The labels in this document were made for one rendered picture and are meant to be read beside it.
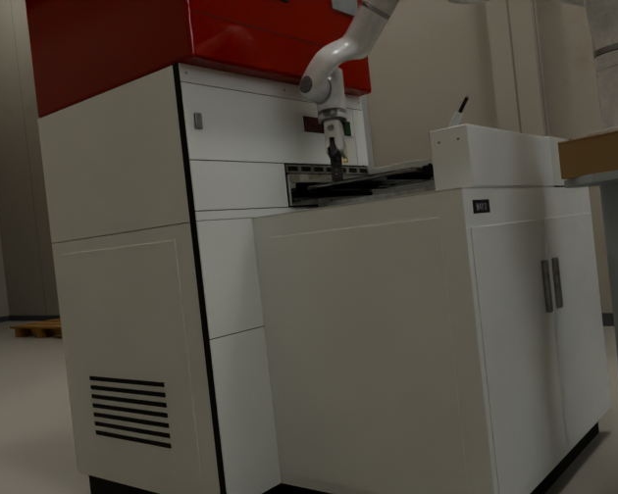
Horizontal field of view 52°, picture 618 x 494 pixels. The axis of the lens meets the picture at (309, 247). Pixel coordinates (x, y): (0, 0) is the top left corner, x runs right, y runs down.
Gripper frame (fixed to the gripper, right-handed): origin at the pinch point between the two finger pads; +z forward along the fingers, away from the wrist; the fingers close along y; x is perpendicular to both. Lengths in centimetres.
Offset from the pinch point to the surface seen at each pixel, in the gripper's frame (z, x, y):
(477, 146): 6, -37, -34
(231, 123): -13.1, 24.6, -19.4
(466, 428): 68, -28, -32
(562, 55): -115, -117, 236
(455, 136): 3.6, -32.6, -36.4
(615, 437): 86, -76, 48
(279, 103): -23.0, 15.1, -2.4
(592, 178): 16, -61, -30
